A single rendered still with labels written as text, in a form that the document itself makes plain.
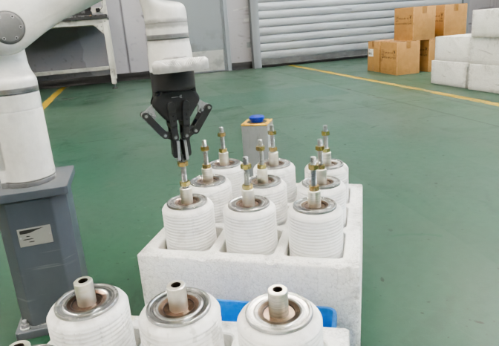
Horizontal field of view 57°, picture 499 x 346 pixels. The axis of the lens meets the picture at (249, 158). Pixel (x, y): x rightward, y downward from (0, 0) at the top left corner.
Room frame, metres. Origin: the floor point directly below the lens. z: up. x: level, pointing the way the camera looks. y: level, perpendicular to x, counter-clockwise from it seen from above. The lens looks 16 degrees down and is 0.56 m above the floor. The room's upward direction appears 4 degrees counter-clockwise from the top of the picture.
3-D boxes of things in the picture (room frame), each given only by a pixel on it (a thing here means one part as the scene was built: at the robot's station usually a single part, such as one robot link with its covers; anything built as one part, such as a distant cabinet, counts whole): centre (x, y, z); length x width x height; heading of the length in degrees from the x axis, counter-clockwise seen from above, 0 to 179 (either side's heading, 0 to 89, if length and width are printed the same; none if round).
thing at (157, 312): (0.47, 0.10, 0.25); 0.08 x 0.08 x 0.01
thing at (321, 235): (0.74, -0.11, 0.16); 0.10 x 0.10 x 0.18
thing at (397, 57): (4.46, -1.51, 0.15); 0.30 x 0.24 x 0.30; 13
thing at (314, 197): (0.74, -0.11, 0.26); 0.02 x 0.02 x 0.03
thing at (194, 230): (0.80, 0.12, 0.16); 0.10 x 0.10 x 0.18
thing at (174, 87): (0.80, 0.12, 0.46); 0.08 x 0.08 x 0.09
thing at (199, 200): (0.80, 0.12, 0.25); 0.08 x 0.08 x 0.01
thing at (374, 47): (4.78, -1.48, 0.15); 0.30 x 0.24 x 0.30; 103
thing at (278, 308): (0.44, -0.02, 0.26); 0.02 x 0.02 x 0.03
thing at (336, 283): (0.88, -0.02, 0.09); 0.39 x 0.39 x 0.18; 75
